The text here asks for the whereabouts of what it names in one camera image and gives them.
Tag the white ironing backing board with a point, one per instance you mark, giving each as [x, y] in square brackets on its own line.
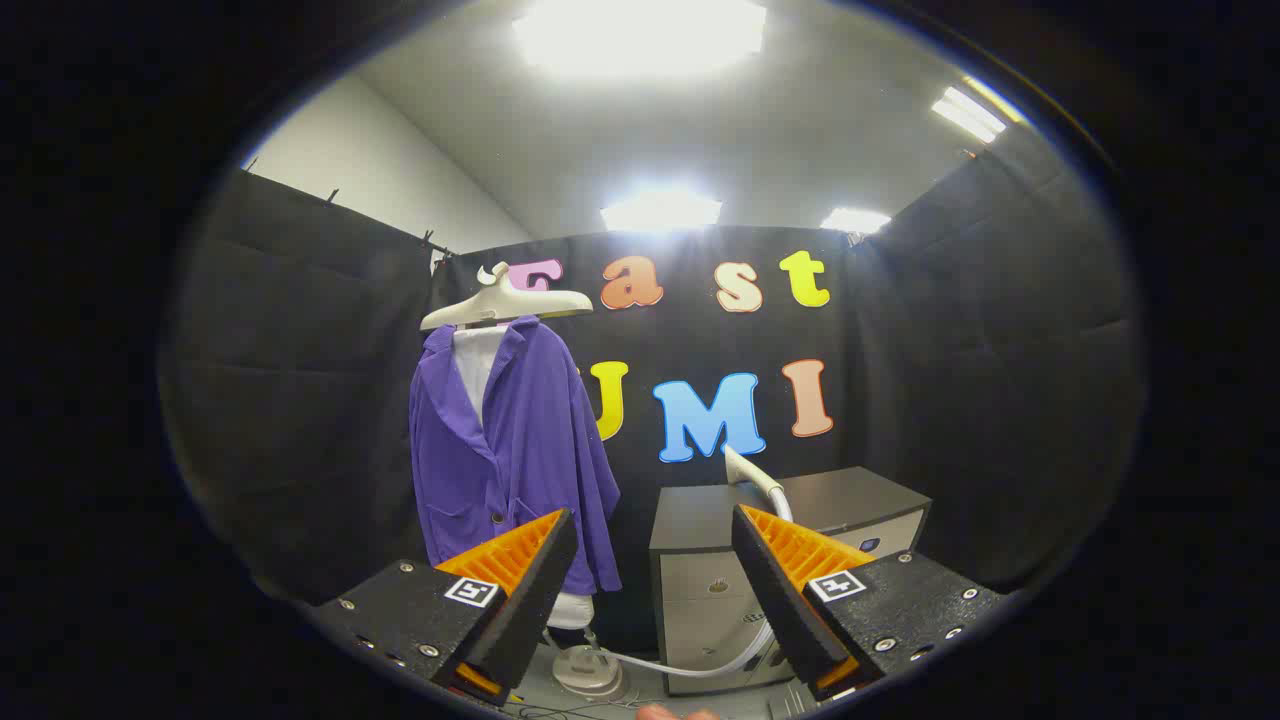
[478, 365]

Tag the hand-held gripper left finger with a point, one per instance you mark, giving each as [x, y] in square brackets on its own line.
[530, 610]

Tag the white clothes hanger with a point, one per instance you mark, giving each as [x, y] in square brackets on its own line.
[500, 305]

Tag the purple jacket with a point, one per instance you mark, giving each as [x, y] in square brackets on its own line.
[540, 440]

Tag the grey cabinet with dark top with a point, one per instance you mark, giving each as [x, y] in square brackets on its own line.
[700, 590]

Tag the long ceiling light strip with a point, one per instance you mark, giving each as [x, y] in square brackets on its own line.
[968, 112]

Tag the white steamer base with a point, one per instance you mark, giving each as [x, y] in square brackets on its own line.
[590, 672]

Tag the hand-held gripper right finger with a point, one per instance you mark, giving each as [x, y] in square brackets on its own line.
[785, 600]

